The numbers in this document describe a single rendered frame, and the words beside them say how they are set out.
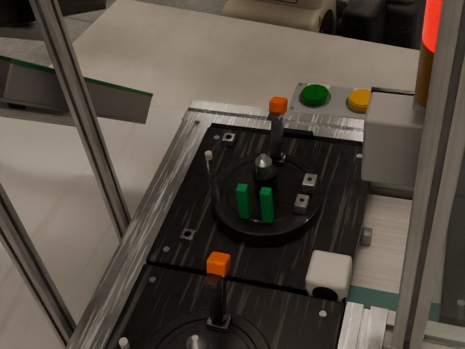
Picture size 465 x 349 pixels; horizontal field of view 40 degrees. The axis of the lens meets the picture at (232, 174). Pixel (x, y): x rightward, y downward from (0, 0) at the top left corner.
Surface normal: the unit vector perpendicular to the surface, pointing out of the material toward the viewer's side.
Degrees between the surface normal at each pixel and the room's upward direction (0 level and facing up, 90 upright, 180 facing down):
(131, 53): 0
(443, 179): 90
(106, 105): 90
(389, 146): 90
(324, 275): 0
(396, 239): 0
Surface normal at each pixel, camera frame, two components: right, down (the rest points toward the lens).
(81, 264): -0.11, -0.69
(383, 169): -0.29, 0.71
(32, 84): 0.89, 0.26
